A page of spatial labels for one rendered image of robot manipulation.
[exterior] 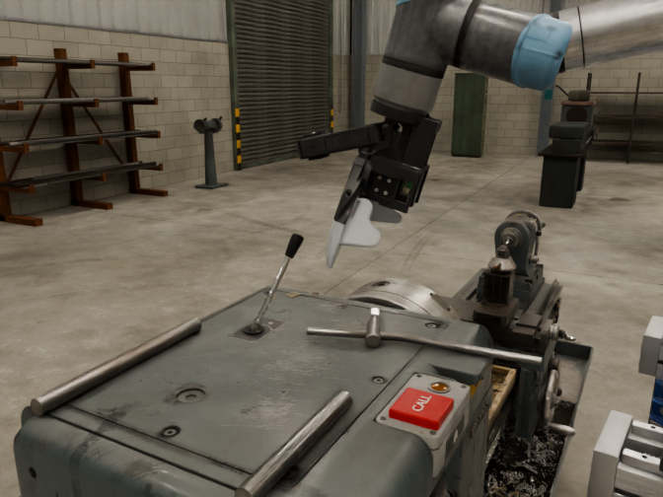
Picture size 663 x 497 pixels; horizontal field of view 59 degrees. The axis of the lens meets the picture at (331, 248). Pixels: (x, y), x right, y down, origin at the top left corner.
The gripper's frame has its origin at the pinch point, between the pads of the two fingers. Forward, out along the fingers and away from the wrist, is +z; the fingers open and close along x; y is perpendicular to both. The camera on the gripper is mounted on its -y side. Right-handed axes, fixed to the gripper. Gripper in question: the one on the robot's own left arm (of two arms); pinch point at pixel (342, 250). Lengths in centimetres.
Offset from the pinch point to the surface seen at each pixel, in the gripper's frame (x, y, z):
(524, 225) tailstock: 149, 29, 22
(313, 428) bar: -20.4, 7.0, 12.3
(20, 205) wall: 502, -545, 289
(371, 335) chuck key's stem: 4.8, 6.6, 12.7
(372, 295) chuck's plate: 31.4, 0.9, 18.4
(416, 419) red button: -13.2, 16.7, 10.9
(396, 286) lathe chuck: 37.7, 3.9, 17.5
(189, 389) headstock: -14.1, -10.9, 19.5
